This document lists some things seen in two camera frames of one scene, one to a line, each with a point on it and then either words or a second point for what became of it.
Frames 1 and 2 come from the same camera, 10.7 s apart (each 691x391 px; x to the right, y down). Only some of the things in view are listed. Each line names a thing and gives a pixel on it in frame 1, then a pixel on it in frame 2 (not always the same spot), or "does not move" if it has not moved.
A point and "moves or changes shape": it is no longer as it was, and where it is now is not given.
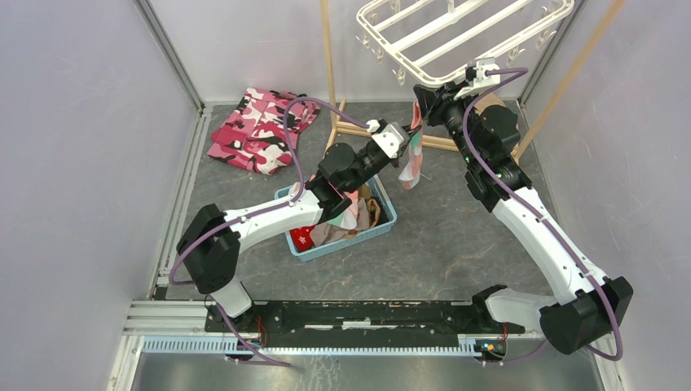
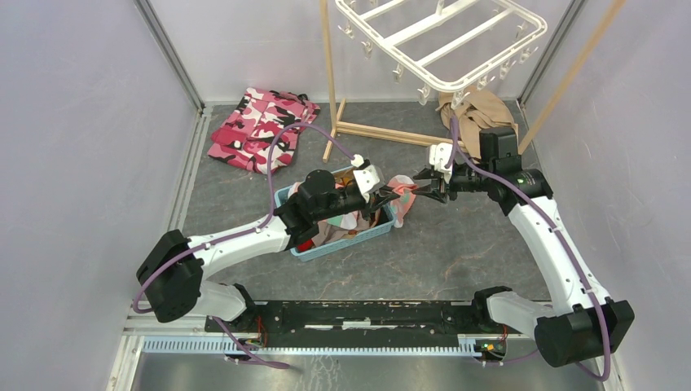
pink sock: [347, 219] does not move
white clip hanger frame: [432, 42] moves or changes shape
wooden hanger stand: [336, 127] does not move
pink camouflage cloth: [253, 136] does not move
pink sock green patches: [411, 173] to [402, 186]
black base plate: [361, 323] does not move
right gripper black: [435, 109] to [428, 191]
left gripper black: [395, 161] to [377, 199]
